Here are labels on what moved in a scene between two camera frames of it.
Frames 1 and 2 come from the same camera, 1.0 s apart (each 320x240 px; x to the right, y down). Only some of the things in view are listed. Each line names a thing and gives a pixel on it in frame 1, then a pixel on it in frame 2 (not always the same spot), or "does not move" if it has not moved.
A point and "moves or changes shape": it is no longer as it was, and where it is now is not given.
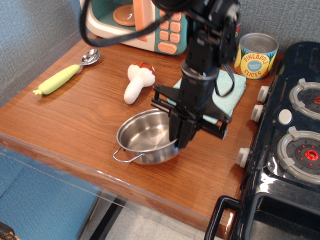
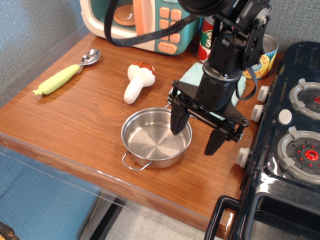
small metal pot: x=147 y=133 moves or changes shape
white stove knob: x=257 y=112 does not move
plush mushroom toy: x=140 y=74 does not move
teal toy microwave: x=109 y=19 does not move
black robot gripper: x=194 y=97 to x=210 y=102
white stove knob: x=285 y=116 does not move
